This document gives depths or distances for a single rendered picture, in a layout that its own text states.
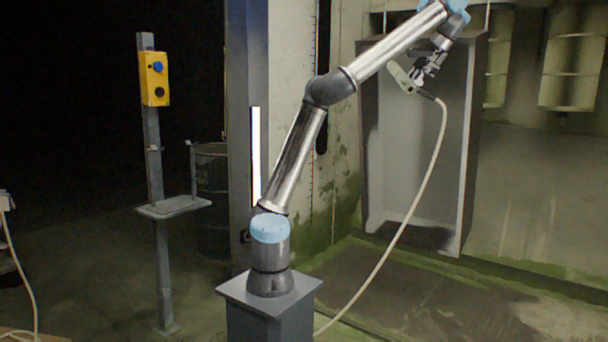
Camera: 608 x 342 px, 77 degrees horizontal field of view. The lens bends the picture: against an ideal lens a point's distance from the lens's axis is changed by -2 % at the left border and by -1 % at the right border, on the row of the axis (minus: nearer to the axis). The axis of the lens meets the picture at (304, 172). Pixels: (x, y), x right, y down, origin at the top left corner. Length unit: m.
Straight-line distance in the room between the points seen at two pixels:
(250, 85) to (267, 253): 1.11
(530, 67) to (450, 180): 1.31
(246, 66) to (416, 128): 1.09
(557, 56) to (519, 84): 0.49
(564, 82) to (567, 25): 0.36
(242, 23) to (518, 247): 2.41
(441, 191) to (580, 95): 1.11
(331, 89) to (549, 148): 2.33
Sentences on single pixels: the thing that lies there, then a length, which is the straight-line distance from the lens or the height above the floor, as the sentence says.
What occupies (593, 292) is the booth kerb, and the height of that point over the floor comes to 0.13.
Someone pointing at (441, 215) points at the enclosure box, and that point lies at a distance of 2.70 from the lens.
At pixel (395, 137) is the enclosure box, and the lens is 2.57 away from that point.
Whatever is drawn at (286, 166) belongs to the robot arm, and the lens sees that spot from 1.55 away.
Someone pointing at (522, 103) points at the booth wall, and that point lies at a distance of 3.52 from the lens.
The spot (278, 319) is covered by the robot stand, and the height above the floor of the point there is 0.60.
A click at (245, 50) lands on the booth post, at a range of 2.25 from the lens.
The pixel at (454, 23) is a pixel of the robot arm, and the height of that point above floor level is 1.67.
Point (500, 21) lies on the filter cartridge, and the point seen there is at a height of 1.86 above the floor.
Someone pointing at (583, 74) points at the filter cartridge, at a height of 1.50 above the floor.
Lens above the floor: 1.43
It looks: 13 degrees down
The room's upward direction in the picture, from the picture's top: 1 degrees clockwise
